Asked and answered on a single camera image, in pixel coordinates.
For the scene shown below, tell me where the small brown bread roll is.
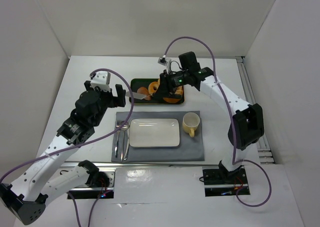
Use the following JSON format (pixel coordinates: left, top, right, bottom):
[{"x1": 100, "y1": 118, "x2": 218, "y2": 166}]
[{"x1": 137, "y1": 87, "x2": 149, "y2": 95}]

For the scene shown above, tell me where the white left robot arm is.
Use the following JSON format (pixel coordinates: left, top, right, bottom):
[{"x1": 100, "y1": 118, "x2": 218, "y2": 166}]
[{"x1": 0, "y1": 80, "x2": 126, "y2": 225}]

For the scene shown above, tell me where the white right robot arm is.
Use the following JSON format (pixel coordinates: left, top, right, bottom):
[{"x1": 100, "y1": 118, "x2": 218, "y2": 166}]
[{"x1": 152, "y1": 51, "x2": 265, "y2": 174}]

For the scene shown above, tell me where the sliced bread round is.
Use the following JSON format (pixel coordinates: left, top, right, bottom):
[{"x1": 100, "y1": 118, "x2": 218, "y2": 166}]
[{"x1": 175, "y1": 86, "x2": 184, "y2": 96}]

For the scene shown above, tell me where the glazed orange donut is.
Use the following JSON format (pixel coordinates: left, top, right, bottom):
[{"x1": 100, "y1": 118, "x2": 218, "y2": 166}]
[{"x1": 148, "y1": 81, "x2": 159, "y2": 95}]

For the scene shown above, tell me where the steel fork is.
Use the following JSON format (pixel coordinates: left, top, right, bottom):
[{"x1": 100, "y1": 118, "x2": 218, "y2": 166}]
[{"x1": 114, "y1": 120, "x2": 122, "y2": 158}]

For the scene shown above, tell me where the dark green serving tray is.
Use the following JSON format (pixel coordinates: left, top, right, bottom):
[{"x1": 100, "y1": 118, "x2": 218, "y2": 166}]
[{"x1": 130, "y1": 78, "x2": 185, "y2": 106}]

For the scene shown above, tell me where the steel spoon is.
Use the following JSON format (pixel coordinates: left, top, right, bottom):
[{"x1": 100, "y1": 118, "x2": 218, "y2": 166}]
[{"x1": 122, "y1": 122, "x2": 130, "y2": 161}]

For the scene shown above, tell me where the pale yellow mug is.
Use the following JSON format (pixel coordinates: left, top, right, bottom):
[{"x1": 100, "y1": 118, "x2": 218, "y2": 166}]
[{"x1": 182, "y1": 112, "x2": 201, "y2": 138}]

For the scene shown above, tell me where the steel knife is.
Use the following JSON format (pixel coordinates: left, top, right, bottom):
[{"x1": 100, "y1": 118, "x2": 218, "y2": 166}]
[{"x1": 120, "y1": 122, "x2": 127, "y2": 162}]

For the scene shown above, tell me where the white rectangular plate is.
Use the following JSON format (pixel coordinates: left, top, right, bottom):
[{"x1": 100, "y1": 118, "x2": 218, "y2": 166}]
[{"x1": 129, "y1": 118, "x2": 180, "y2": 148}]

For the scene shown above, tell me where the grey cloth placemat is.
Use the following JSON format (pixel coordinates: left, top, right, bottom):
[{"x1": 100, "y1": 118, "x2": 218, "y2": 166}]
[{"x1": 111, "y1": 111, "x2": 205, "y2": 163}]

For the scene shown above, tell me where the sugared ring pastry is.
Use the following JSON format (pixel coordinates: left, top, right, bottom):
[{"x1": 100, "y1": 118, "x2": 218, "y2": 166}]
[{"x1": 163, "y1": 97, "x2": 181, "y2": 104}]

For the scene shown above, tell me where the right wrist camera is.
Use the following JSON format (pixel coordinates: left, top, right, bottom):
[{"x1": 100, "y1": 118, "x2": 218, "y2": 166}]
[{"x1": 157, "y1": 56, "x2": 172, "y2": 74}]

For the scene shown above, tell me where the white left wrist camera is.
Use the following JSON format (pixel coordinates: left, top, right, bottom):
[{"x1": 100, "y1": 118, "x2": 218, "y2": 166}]
[{"x1": 90, "y1": 71, "x2": 111, "y2": 93}]

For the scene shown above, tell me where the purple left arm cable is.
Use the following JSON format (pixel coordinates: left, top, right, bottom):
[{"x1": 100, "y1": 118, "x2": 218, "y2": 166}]
[{"x1": 0, "y1": 68, "x2": 134, "y2": 227}]

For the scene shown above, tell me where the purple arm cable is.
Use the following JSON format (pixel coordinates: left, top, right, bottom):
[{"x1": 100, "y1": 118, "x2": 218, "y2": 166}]
[
  {"x1": 162, "y1": 36, "x2": 273, "y2": 208},
  {"x1": 0, "y1": 68, "x2": 134, "y2": 227}
]

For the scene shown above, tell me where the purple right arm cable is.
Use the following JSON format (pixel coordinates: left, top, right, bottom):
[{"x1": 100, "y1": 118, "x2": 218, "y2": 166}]
[{"x1": 162, "y1": 36, "x2": 273, "y2": 208}]

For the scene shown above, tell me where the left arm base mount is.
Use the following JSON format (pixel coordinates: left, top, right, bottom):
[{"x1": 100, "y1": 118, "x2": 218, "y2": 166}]
[{"x1": 69, "y1": 168, "x2": 116, "y2": 200}]

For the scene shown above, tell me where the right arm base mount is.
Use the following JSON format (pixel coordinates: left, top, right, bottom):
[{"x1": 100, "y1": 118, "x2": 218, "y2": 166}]
[{"x1": 199, "y1": 168, "x2": 251, "y2": 197}]

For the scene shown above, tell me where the aluminium rail frame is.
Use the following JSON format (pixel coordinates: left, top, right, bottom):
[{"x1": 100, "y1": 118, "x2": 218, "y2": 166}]
[{"x1": 236, "y1": 56, "x2": 276, "y2": 165}]

